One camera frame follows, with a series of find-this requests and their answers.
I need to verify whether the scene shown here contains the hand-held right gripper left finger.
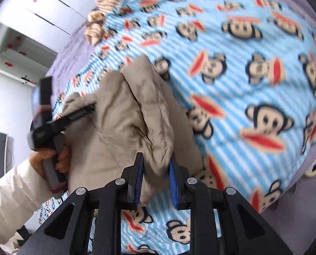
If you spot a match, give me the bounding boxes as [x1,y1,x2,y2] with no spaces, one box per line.
[20,153,146,255]

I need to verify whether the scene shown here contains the monkey print striped blanket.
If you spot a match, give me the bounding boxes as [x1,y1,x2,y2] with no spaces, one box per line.
[36,0,316,255]

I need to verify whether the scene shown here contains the white wall shelf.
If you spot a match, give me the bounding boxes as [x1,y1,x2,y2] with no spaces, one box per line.
[0,23,59,87]

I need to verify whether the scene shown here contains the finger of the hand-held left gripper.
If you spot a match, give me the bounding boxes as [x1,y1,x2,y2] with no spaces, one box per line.
[50,103,96,128]

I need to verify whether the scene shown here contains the white wardrobe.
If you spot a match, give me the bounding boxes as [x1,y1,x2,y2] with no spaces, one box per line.
[0,0,113,36]

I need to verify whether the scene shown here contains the beige puffer jacket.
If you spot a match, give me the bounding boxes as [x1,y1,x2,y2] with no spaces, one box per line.
[59,56,203,205]

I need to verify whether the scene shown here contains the person's left forearm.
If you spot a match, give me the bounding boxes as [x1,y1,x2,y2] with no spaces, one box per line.
[0,165,54,245]

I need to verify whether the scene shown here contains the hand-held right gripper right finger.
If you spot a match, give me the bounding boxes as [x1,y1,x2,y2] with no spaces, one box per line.
[169,154,294,255]

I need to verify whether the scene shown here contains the person's left hand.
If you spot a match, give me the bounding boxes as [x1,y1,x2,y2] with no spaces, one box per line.
[30,141,71,176]

